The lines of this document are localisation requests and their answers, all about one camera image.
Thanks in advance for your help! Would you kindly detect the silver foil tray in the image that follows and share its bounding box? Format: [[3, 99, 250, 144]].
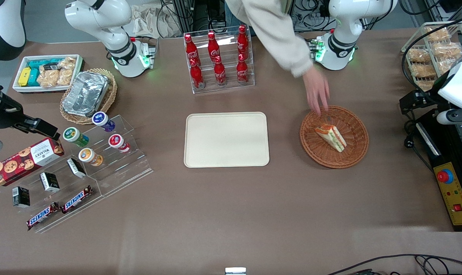
[[62, 71, 110, 118]]

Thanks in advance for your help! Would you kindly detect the cream rectangular tray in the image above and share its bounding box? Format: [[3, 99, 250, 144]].
[[183, 112, 270, 168]]

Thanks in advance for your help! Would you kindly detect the triangular sandwich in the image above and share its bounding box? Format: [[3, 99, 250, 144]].
[[314, 124, 347, 153]]

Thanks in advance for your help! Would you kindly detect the wrapped bread packet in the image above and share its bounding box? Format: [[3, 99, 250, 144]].
[[423, 26, 452, 43], [439, 58, 462, 76], [416, 79, 436, 92], [409, 63, 438, 79], [406, 47, 434, 64], [431, 42, 462, 60]]

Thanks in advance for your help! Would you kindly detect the green lid yogurt cup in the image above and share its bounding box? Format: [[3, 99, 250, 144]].
[[63, 127, 90, 148]]

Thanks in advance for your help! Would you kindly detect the white rectangular snack box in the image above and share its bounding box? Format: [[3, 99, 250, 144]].
[[12, 54, 84, 94]]

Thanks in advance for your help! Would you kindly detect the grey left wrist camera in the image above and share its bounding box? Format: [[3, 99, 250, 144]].
[[436, 108, 462, 126]]

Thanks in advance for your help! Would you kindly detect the clear acrylic bottle rack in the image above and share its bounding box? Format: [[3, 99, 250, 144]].
[[183, 25, 256, 95]]

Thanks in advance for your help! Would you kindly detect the yellow snack packet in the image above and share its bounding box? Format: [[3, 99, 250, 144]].
[[18, 67, 32, 87]]

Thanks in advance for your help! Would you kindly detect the yellow emergency stop control box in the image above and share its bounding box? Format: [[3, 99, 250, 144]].
[[433, 162, 462, 227]]

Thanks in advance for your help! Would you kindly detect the oval light wicker basket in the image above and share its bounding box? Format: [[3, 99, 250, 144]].
[[60, 68, 118, 126]]

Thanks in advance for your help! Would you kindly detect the red Walkers cookie box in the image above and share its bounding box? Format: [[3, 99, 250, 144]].
[[0, 137, 65, 187]]

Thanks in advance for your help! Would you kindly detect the black cable on table edge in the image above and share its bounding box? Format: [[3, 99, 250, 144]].
[[326, 254, 462, 275]]

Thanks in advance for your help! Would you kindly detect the white wire bread rack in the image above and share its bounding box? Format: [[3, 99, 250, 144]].
[[401, 21, 462, 93]]

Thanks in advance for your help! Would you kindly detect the Snickers bar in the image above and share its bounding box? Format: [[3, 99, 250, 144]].
[[61, 185, 94, 214], [26, 202, 60, 231]]

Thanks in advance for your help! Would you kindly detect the red lid yogurt cup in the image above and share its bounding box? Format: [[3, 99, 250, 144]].
[[108, 134, 131, 154]]

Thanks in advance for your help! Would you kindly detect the small black chocolate box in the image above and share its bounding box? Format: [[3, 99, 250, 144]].
[[12, 186, 31, 209], [39, 172, 61, 193], [66, 157, 87, 179]]

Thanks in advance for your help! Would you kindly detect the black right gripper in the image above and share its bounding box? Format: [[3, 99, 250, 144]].
[[0, 80, 62, 141]]

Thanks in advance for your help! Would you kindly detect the red cola bottle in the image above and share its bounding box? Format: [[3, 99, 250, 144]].
[[214, 56, 227, 86], [207, 31, 220, 61], [190, 58, 205, 89], [184, 34, 200, 66], [237, 25, 250, 60], [236, 53, 249, 84]]

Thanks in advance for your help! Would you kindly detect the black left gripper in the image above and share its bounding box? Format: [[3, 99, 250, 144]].
[[399, 89, 446, 115]]

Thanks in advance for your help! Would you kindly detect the teal snack packet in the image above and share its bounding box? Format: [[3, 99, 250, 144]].
[[27, 58, 60, 87]]

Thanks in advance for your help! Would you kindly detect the round brown wicker basket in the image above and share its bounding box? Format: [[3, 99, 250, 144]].
[[299, 105, 370, 169]]

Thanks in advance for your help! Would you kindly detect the clear acrylic chocolate stand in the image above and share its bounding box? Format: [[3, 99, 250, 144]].
[[12, 153, 104, 234]]

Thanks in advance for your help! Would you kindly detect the black appliance base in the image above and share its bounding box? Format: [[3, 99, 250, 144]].
[[416, 108, 462, 232]]

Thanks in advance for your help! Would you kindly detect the purple lid yogurt cup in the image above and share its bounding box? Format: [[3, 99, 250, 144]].
[[92, 111, 116, 133]]

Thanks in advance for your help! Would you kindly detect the forearm in cream sleeve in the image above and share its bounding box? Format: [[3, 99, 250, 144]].
[[225, 0, 316, 78]]

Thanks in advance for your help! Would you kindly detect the orange lid yogurt cup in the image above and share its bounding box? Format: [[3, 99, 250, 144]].
[[78, 148, 104, 167]]

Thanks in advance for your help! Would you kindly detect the person's bare hand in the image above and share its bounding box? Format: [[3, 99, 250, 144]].
[[302, 66, 331, 116]]

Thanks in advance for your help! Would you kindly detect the grey connector box green light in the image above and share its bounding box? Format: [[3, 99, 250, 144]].
[[309, 36, 327, 62], [138, 40, 159, 70]]

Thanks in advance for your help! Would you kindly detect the black power cable with plug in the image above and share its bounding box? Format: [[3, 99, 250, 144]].
[[404, 114, 434, 173]]

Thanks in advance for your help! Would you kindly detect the clear acrylic cup stand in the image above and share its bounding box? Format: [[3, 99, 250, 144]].
[[71, 114, 154, 197]]

